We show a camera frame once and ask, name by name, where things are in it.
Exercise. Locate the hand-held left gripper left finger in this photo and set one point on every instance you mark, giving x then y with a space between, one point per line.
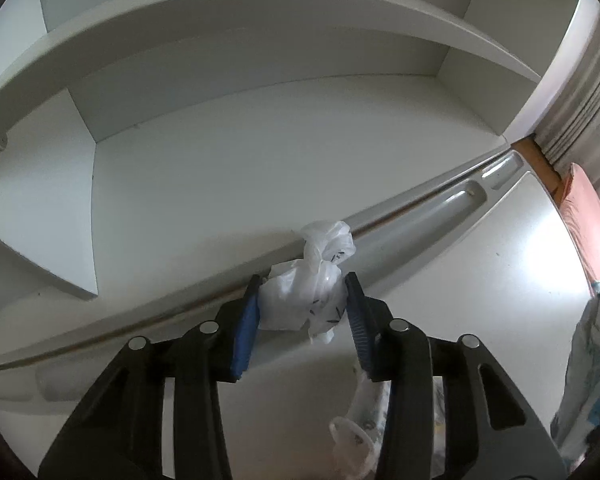
245 330

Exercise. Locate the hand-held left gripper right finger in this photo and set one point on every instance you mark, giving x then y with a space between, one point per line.
357 320

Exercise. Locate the white plastic bag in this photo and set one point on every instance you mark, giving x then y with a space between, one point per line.
300 295

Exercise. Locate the clear plastic film piece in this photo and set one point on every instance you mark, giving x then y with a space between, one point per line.
355 430

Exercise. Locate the white blue printed bag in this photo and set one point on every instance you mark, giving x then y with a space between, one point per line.
587 375

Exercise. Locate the white desk hutch shelf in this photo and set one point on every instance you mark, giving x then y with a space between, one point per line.
230 135

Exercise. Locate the pink cloth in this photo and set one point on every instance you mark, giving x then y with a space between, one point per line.
592 220

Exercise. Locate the grey curtain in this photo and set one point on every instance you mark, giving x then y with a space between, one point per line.
585 85

